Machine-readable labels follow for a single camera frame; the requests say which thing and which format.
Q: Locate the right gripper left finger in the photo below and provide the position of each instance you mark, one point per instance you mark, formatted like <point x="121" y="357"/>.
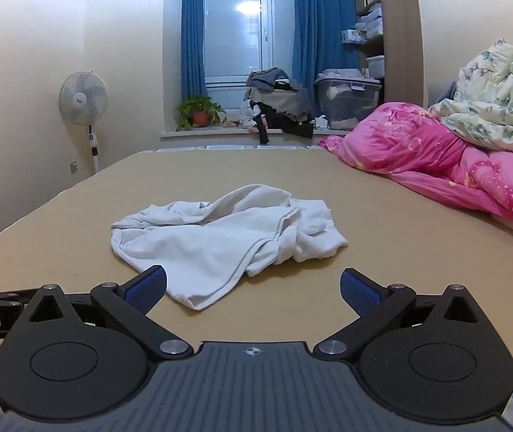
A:
<point x="86" y="353"/>

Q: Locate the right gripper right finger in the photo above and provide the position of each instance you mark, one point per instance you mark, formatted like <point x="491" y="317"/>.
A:
<point x="422" y="356"/>

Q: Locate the white small garment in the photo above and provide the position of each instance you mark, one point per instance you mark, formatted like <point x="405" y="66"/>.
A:
<point x="207" y="247"/>

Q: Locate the pile of dark clothes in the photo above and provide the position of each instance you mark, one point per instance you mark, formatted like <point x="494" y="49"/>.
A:
<point x="275" y="101"/>

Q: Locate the white standing fan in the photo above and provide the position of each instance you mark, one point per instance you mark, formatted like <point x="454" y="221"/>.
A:
<point x="82" y="101"/>

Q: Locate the pink quilt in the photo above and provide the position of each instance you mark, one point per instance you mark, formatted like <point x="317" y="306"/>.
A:
<point x="405" y="143"/>

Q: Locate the floral light quilt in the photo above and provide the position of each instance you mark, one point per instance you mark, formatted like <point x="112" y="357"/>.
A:
<point x="481" y="109"/>

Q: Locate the potted green plant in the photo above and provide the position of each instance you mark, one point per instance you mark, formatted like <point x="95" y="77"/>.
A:
<point x="199" y="112"/>

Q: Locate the clear plastic storage bin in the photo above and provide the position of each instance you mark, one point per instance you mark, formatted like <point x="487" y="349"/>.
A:
<point x="346" y="97"/>

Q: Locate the wooden bookshelf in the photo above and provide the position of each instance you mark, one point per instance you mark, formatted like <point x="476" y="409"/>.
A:
<point x="401" y="45"/>

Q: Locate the left blue curtain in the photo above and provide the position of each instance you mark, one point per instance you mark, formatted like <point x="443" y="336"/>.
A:
<point x="192" y="49"/>

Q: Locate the blue curtain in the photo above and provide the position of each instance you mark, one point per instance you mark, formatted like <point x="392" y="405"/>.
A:
<point x="192" y="49"/>
<point x="318" y="45"/>

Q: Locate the right blue curtain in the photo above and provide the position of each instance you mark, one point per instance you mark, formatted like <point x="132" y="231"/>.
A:
<point x="318" y="45"/>

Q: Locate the window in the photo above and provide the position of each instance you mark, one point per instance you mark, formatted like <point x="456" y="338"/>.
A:
<point x="242" y="36"/>

